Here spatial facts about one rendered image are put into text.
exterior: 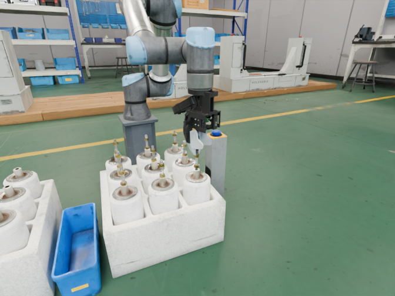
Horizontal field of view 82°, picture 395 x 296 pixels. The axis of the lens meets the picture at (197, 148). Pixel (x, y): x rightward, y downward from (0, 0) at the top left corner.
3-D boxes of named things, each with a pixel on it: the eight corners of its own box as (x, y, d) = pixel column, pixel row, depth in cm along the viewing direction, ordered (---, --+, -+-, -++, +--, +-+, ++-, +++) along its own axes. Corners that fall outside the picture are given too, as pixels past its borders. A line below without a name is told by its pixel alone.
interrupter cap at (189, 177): (190, 170, 82) (190, 169, 82) (210, 174, 80) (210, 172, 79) (181, 181, 75) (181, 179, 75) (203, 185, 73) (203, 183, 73)
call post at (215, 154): (204, 192, 112) (205, 133, 99) (217, 189, 114) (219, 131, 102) (210, 201, 106) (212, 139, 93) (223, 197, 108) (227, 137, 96)
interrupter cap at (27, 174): (9, 174, 80) (9, 172, 79) (34, 170, 83) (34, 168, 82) (3, 185, 73) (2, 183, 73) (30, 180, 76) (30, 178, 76)
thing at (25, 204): (14, 234, 78) (-4, 190, 70) (47, 226, 81) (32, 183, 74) (7, 256, 70) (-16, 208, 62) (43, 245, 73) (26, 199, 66)
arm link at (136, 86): (123, 97, 127) (120, 72, 121) (147, 96, 131) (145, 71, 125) (124, 102, 116) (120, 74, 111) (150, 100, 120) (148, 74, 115)
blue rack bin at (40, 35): (24, 40, 436) (20, 27, 428) (47, 40, 451) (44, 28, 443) (17, 39, 395) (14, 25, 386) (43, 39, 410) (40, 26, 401)
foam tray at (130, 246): (106, 205, 103) (99, 171, 96) (187, 187, 117) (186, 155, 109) (113, 279, 70) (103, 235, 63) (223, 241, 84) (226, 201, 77)
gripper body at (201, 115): (204, 135, 64) (204, 92, 59) (182, 128, 69) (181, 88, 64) (220, 129, 69) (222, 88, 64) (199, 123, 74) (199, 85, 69)
